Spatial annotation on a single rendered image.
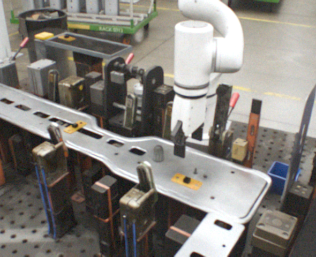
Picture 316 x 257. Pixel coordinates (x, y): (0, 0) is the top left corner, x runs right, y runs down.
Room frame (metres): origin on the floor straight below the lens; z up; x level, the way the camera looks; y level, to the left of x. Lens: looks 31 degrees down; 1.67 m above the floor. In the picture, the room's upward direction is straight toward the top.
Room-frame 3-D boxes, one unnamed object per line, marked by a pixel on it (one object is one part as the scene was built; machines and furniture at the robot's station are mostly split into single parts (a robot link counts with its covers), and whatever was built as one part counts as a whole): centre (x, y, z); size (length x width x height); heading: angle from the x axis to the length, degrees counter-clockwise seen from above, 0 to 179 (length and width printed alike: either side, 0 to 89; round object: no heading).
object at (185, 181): (0.83, -0.08, 1.01); 0.08 x 0.04 x 0.01; 57
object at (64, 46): (1.53, 0.29, 1.16); 0.37 x 0.14 x 0.02; 57
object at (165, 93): (1.18, -0.02, 0.91); 0.07 x 0.05 x 0.42; 147
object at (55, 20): (3.82, 1.16, 0.36); 0.54 x 0.50 x 0.73; 156
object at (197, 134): (0.88, -0.11, 1.15); 0.03 x 0.03 x 0.07; 57
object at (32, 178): (1.24, 0.46, 0.84); 0.13 x 0.11 x 0.29; 147
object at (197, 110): (0.83, -0.08, 1.23); 0.10 x 0.07 x 0.11; 147
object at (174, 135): (0.79, -0.05, 1.20); 0.08 x 0.01 x 0.06; 147
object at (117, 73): (1.24, 0.09, 0.94); 0.18 x 0.13 x 0.49; 57
